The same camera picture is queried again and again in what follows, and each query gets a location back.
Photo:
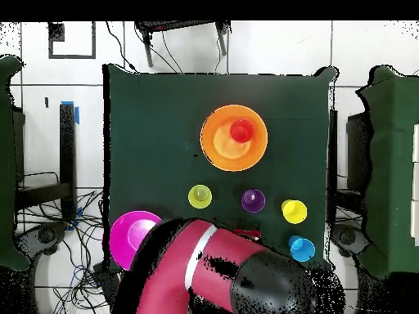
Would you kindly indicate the purple cup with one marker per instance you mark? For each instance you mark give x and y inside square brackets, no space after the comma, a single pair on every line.
[253,201]

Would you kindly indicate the orange bowl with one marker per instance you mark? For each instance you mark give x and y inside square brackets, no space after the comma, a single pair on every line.
[212,147]

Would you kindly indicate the pale translucent yellow cup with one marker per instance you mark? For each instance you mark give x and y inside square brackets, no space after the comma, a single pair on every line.
[200,196]

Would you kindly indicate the black stool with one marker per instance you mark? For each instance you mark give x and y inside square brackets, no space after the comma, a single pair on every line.
[176,25]

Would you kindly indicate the pink bowl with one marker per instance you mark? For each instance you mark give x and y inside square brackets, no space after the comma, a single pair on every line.
[126,238]

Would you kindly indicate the grey robot pedestal foot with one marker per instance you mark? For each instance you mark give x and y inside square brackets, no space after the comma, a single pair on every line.
[347,238]
[45,235]

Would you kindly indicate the dark green tablecloth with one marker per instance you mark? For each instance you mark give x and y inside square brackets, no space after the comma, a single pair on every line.
[147,130]

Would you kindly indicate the black floor box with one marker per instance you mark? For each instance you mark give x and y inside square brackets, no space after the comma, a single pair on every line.
[108,281]

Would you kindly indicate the blue tape strip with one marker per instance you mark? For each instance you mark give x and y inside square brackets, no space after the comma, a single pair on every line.
[77,114]

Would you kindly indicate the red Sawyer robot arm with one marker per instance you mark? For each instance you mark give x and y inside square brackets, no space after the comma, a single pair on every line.
[216,271]

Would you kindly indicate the blue cup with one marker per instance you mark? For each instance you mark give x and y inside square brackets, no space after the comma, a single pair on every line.
[301,249]

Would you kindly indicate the black table frame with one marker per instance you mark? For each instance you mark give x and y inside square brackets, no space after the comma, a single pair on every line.
[67,147]

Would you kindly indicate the neighbouring green cloth table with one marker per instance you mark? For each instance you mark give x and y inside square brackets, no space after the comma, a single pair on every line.
[6,163]
[392,163]

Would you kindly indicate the black floor frame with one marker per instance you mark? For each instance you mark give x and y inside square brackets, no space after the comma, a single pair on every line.
[72,57]

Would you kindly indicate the red cup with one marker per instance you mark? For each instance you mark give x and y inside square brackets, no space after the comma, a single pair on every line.
[242,130]

